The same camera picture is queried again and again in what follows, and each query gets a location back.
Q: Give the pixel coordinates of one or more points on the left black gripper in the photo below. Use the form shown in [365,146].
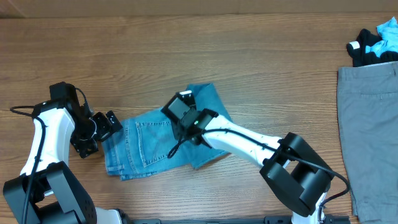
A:
[106,128]

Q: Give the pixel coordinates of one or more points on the blue denim jeans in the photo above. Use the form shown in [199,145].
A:
[140,149]

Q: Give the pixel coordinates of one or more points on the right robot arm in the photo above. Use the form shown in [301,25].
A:
[296,174]

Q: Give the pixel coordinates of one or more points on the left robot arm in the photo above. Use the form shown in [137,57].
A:
[46,191]

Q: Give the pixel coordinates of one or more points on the black garment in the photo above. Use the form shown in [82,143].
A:
[360,53]

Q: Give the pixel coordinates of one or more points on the grey trousers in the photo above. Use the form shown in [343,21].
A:
[367,120]

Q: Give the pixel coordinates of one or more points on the light blue cloth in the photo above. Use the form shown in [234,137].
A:
[388,42]

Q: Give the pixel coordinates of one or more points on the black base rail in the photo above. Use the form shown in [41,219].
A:
[265,220]

